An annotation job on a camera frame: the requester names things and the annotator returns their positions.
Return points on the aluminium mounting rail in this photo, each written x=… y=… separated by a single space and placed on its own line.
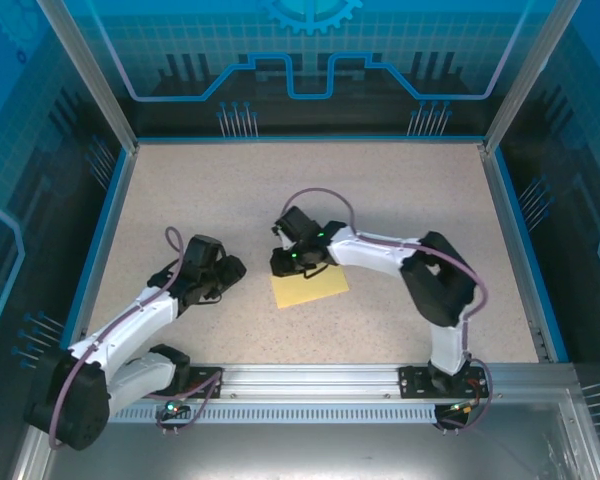
x=310 y=382

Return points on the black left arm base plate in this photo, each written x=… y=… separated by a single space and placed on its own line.
x=205 y=375

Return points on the steel tray panel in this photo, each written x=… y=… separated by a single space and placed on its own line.
x=330 y=455

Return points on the aluminium frame post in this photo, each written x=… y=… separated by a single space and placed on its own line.
x=94 y=75
x=527 y=75

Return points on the aluminium side rail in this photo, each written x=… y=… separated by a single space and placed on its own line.
x=514 y=250

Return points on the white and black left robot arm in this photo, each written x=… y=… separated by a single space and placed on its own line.
x=130 y=320

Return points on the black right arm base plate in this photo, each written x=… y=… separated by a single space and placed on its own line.
x=412 y=382

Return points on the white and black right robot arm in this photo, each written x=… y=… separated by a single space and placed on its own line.
x=370 y=252

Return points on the yellow cloth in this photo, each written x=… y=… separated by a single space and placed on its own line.
x=305 y=292

